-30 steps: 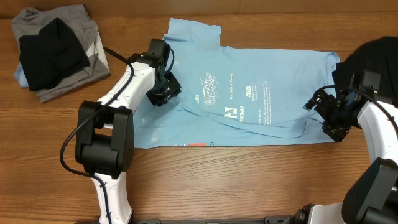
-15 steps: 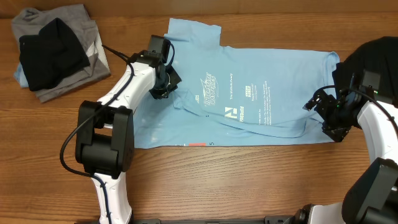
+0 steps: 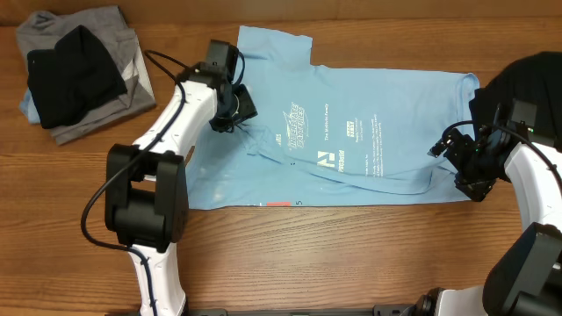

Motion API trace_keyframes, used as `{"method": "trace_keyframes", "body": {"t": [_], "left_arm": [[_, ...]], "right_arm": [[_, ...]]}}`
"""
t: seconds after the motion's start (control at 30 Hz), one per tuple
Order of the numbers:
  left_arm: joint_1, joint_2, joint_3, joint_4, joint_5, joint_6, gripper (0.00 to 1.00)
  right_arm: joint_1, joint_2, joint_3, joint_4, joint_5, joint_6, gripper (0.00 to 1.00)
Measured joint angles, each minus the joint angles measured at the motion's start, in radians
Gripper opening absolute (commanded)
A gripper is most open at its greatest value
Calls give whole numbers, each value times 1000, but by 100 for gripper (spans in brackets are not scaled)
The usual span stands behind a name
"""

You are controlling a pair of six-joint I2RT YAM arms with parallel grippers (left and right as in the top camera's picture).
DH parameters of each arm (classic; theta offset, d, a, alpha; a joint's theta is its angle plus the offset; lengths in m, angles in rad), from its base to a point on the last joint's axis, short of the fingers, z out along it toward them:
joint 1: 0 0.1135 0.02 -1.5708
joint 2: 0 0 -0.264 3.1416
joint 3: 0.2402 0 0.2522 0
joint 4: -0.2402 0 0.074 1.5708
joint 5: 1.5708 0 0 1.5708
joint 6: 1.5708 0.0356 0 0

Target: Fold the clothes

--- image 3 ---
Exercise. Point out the light blue printed t-shirt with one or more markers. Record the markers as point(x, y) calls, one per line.
point(329, 136)

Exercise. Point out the black t-shirt at right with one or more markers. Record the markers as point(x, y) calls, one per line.
point(535, 79)

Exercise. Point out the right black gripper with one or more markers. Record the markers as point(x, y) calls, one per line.
point(475, 188)

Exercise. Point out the folded black garment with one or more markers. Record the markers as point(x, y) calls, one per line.
point(78, 75)

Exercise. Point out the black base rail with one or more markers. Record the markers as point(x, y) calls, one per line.
point(377, 310)

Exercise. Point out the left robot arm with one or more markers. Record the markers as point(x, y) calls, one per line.
point(146, 194)

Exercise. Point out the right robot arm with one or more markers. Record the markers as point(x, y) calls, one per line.
point(527, 279)

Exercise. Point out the folded light blue garment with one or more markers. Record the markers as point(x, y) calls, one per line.
point(28, 108)

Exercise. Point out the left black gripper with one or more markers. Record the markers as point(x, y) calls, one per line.
point(246, 107)

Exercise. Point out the folded grey garment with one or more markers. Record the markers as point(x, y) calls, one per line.
point(43, 29)

